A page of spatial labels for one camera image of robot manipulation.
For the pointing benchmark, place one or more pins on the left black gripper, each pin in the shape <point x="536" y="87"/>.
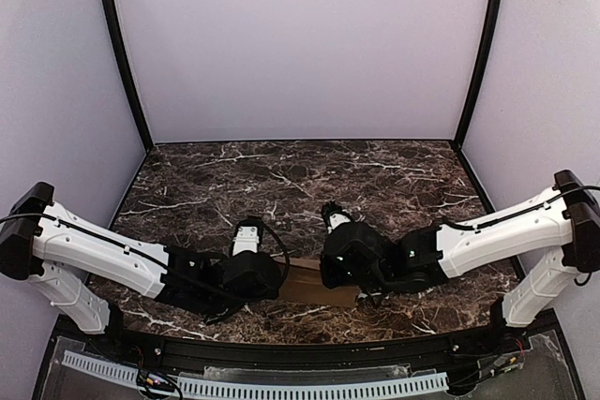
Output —
<point x="258" y="283"/>

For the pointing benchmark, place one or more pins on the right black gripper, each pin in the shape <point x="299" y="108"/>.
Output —
<point x="344" y="263"/>

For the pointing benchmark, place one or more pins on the brown cardboard paper box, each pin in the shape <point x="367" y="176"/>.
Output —
<point x="304" y="285"/>

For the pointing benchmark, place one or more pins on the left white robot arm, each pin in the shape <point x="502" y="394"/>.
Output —
<point x="43" y="243"/>

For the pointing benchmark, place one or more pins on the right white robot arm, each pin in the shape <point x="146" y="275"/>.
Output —
<point x="563" y="220"/>

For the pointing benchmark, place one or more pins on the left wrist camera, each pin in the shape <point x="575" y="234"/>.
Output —
<point x="248" y="236"/>

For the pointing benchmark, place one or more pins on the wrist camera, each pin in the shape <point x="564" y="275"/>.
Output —
<point x="248" y="236"/>
<point x="333" y="215"/>

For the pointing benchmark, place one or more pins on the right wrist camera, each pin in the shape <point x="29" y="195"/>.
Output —
<point x="333" y="215"/>

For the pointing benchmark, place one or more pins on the black front rail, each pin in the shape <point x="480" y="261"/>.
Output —
<point x="297" y="338"/>

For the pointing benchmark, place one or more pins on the right black frame post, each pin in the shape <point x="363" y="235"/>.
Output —
<point x="478" y="72"/>

